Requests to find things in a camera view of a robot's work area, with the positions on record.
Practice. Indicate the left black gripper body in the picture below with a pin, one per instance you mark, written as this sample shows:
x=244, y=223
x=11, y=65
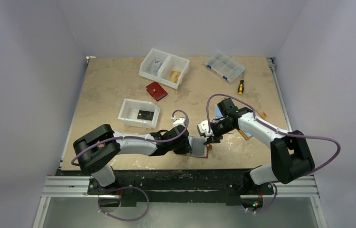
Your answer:
x=181, y=148

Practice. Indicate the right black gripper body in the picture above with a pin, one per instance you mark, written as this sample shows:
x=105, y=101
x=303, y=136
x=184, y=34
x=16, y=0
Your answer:
x=217, y=131

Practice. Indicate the tan leather card holder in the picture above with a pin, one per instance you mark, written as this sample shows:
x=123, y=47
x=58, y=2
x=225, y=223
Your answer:
x=188, y=150

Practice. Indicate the grey magnetic stripe card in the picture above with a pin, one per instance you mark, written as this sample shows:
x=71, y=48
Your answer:
x=198, y=148

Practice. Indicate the small white plastic bin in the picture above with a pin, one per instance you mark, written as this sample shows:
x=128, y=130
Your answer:
x=129, y=111

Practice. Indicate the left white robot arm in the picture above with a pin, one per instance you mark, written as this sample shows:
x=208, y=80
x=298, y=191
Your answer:
x=97, y=148

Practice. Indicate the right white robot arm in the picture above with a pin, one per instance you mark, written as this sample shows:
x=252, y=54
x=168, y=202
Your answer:
x=289, y=152

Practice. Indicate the blue card white tray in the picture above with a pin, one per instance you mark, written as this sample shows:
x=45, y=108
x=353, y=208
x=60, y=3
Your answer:
x=217, y=114

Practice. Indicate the black card in bin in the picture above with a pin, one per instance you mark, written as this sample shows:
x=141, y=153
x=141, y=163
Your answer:
x=145, y=115

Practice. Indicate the red leather card holder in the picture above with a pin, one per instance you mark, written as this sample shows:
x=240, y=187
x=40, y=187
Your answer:
x=156, y=91

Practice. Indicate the gold card in bin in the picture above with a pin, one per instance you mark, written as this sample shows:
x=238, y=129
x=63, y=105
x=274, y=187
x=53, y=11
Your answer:
x=174, y=76

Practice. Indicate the patterned card in bin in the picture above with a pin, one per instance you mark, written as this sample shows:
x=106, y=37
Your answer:
x=154, y=67

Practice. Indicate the yellow black screwdriver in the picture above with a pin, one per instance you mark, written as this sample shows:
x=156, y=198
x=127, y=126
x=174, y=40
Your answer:
x=241, y=87

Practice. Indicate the clear plastic organizer box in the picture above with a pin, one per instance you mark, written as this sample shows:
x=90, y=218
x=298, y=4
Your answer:
x=225, y=67

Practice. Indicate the white two-compartment bin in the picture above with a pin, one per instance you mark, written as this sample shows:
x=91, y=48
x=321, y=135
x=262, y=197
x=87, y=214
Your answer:
x=170, y=61

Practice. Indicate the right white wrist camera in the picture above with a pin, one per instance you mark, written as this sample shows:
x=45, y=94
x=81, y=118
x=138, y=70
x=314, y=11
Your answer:
x=204, y=129

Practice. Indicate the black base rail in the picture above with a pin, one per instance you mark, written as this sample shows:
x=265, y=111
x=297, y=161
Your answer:
x=183, y=186

